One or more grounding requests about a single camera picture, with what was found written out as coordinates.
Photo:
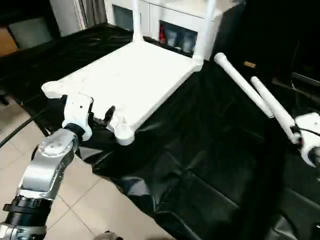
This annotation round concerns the small gold object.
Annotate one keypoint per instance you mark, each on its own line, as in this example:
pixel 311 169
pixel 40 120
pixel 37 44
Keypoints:
pixel 250 64

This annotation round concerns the white plastic table top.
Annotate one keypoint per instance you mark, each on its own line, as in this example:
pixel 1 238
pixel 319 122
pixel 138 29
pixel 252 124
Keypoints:
pixel 130 75

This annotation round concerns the black work mat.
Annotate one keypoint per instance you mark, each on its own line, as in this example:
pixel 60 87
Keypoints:
pixel 200 150

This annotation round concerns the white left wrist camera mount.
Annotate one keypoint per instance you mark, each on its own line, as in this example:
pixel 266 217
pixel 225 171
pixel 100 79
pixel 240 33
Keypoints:
pixel 77 112

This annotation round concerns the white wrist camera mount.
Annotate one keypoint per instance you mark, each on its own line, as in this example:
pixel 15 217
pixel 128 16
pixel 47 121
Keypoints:
pixel 308 125
pixel 77 112

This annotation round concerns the white glass door cabinet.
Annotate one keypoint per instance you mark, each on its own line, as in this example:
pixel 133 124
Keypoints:
pixel 180 12

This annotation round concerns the black robot foot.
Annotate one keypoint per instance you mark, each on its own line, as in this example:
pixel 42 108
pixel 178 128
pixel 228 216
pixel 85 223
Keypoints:
pixel 110 236

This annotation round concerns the beige curtain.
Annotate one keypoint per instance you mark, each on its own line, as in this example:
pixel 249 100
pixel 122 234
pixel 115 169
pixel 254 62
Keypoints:
pixel 82 12

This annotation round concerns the red package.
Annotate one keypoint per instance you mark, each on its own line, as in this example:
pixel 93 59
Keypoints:
pixel 162 33

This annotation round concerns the white plastic table leg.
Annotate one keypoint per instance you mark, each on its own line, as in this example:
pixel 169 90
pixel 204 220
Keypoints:
pixel 203 37
pixel 275 102
pixel 242 82
pixel 137 22

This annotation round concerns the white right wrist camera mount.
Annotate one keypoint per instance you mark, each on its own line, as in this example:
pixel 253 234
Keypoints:
pixel 308 125

